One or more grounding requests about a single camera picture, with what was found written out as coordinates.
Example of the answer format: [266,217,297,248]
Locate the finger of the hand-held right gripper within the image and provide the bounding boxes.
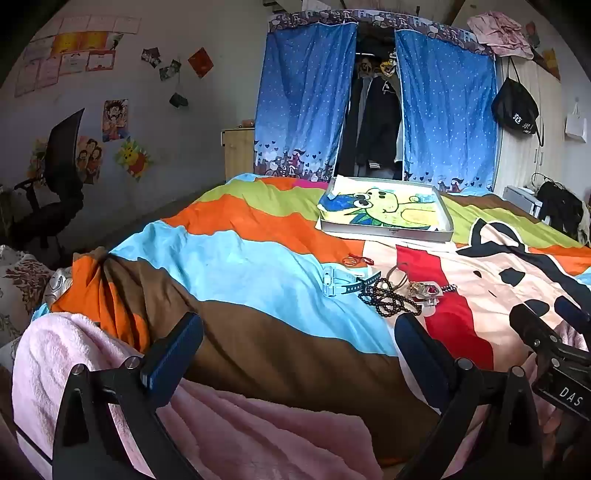
[554,295,591,329]
[509,303,591,365]

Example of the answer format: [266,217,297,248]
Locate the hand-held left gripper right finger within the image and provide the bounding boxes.
[394,313,546,480]

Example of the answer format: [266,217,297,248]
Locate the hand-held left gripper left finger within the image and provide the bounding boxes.
[53,311,205,480]

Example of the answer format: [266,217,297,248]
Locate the black bead necklace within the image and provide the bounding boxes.
[358,277,423,320]

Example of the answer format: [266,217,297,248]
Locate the teal watch band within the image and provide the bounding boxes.
[342,272,382,294]

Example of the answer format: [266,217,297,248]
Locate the grey shallow box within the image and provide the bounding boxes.
[320,176,454,244]

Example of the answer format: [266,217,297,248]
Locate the pink fleece blanket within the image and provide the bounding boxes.
[11,314,384,480]

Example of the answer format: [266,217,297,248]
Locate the black jacket heap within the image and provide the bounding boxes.
[536,180,586,237]

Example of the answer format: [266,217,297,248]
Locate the colourful striped cartoon blanket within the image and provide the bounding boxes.
[32,173,591,467]

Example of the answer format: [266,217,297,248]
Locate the white storage box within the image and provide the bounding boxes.
[503,185,543,217]

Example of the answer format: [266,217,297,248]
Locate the cartoon dinosaur cloth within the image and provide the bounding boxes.
[323,178,446,232]

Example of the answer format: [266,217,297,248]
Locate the white wardrobe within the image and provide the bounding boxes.
[494,46,591,222]

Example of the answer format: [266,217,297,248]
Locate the floral patterned pillow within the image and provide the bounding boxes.
[0,244,72,344]

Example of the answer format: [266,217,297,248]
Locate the white paper bag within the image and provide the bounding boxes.
[566,104,588,141]

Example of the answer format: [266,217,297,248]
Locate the black office chair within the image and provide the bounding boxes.
[9,108,86,250]

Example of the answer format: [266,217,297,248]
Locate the wooden cabinet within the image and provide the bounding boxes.
[221,127,256,183]

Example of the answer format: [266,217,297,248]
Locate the family drawing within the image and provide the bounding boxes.
[76,135,105,185]

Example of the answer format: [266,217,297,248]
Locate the dark hanging clothes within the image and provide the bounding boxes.
[339,74,404,180]

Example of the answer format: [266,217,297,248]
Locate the blue dotted curtain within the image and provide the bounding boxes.
[254,21,358,181]
[394,30,502,191]

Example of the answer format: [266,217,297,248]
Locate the cartoon boy poster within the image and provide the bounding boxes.
[102,98,130,143]

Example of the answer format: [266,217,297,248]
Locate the pink clothes pile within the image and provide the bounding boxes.
[466,11,536,61]

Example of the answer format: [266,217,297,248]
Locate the red paper square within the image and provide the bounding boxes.
[187,47,213,79]

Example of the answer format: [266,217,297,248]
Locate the patterned curtain valance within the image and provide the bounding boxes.
[268,9,497,57]

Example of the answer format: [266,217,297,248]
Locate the black drawstring bag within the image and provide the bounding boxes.
[491,58,543,146]

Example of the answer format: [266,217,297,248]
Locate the wall of certificates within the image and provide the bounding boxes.
[14,16,141,97]

